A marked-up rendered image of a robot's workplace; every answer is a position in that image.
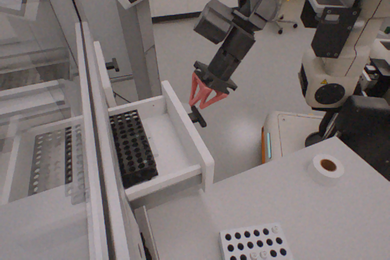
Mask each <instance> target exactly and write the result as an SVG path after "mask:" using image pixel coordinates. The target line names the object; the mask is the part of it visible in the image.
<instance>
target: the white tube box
mask: <svg viewBox="0 0 390 260"><path fill-rule="evenodd" d="M274 225H277V226H278V227H279V228H280V230H279V232H278V233H273V232H272V227H273V226H274ZM219 243H220V247H221V254H222V259H223V260H252V259H251V258H250V255H251V253H252V251H255V252H256V253H257V254H258V257H257V259H256V260H294V258H293V255H292V253H291V250H290V247H289V245H288V244H287V241H286V238H285V236H284V233H283V230H282V228H281V225H280V223H271V224H267V225H258V226H251V227H243V228H238V229H230V230H222V231H220V232H219ZM263 249H265V250H266V251H267V252H268V256H267V257H266V258H265V259H263V258H261V256H260V254H261V251H262V250H263Z"/></svg>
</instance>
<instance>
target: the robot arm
mask: <svg viewBox="0 0 390 260"><path fill-rule="evenodd" d="M238 7H239V11H237V10H236V9H232V8H230V7H228V6H226V5H225V4H223V3H221V2H220V1H219V0H210V1H209V3H207V4H206V6H205V8H204V9H203V11H201V14H200V15H199V17H198V19H197V21H196V23H195V25H194V29H193V31H195V32H196V33H198V34H200V35H201V36H203V37H205V38H206V39H208V40H209V41H210V42H212V43H213V44H215V45H217V44H219V43H220V42H223V40H224V42H223V44H222V46H220V47H219V49H218V51H217V52H216V54H215V56H214V58H213V59H212V60H211V62H210V64H209V65H207V64H204V63H202V62H199V61H197V60H196V61H195V63H194V65H193V66H194V67H195V69H196V70H194V72H193V74H192V90H191V94H190V99H189V104H190V106H191V107H192V106H193V105H194V104H196V103H197V102H198V101H199V100H200V99H201V102H200V105H199V108H200V109H201V110H203V109H204V108H206V107H207V106H209V105H211V104H213V103H215V102H217V101H219V100H222V99H224V98H226V97H227V96H229V94H230V92H229V91H228V90H227V89H226V88H227V87H228V88H231V89H232V90H233V91H234V92H235V90H236V89H237V87H238V86H237V85H236V84H235V83H234V82H233V81H232V80H231V78H230V77H231V76H232V74H233V73H234V71H235V69H236V68H237V66H238V65H239V64H240V63H241V62H242V60H243V59H244V57H245V56H246V54H247V53H248V51H249V50H250V49H251V47H252V46H253V45H254V43H255V42H256V40H255V37H254V35H255V33H254V32H256V31H259V30H263V28H264V27H265V26H266V24H267V23H268V22H270V21H272V20H273V18H274V17H275V15H276V14H277V12H278V9H279V0H238ZM197 69H199V70H200V71H198V70H197ZM198 84H199V88H200V90H199V91H198V93H197V95H196V97H195V98H194V95H195V92H196V89H197V86H198ZM213 90H214V91H215V92H216V96H214V97H213V98H212V99H210V100H209V101H207V102H205V101H206V99H207V98H208V97H209V95H210V94H211V92H212V91H213Z"/></svg>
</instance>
